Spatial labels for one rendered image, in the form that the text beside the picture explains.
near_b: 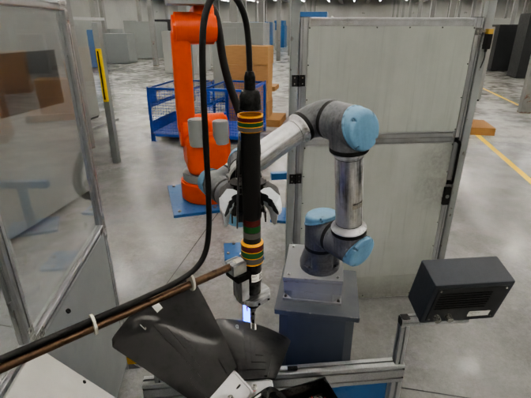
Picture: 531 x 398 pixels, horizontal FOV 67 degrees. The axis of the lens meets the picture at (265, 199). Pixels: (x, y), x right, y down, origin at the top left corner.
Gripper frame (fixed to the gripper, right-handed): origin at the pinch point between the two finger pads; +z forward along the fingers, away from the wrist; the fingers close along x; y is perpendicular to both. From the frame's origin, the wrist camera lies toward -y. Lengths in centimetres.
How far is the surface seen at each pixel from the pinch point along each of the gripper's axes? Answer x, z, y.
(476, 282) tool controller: -70, -32, 43
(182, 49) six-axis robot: 46, -391, -7
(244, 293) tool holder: 1.6, 0.1, 17.8
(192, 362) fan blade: 12.4, 1.1, 33.1
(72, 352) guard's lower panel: 70, -69, 94
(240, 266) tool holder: 2.2, 0.5, 11.5
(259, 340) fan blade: -3, -20, 49
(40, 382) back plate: 40, 4, 33
